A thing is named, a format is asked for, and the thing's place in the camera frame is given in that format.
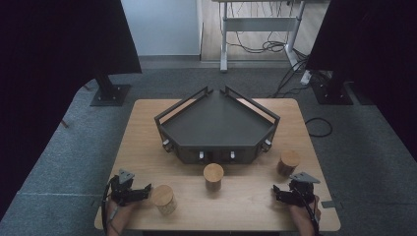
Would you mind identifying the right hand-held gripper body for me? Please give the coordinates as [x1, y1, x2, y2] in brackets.
[288, 171, 322, 208]

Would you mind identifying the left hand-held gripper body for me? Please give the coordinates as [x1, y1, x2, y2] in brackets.
[109, 168, 147, 207]

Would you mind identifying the glass jar of pale seeds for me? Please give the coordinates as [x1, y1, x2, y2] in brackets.
[150, 184, 178, 216]

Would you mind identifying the glass jar of red contents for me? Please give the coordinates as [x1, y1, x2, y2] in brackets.
[276, 149, 301, 177]

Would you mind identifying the glass jar of brown balls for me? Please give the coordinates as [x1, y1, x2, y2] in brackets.
[203, 162, 225, 193]

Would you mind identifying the dark grey corner rack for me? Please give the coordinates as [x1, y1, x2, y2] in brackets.
[153, 86, 281, 165]

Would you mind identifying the person's right hand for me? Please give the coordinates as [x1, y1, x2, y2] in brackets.
[288, 195, 323, 228]

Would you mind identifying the black stand base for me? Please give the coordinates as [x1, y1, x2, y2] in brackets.
[89, 73, 132, 107]
[309, 70, 355, 106]

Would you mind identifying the white power strip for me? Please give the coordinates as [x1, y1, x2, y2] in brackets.
[299, 69, 313, 87]

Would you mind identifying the black curtain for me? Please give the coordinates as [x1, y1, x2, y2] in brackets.
[305, 0, 417, 162]
[0, 0, 143, 221]

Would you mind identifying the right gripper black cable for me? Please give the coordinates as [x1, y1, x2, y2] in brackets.
[299, 191, 322, 236]

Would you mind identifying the black cable loop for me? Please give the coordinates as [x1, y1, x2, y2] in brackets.
[304, 116, 334, 139]

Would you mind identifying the bundle of black cables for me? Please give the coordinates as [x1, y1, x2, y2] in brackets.
[225, 0, 313, 99]

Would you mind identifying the white metal desk frame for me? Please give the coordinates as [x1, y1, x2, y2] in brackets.
[211, 0, 308, 73]

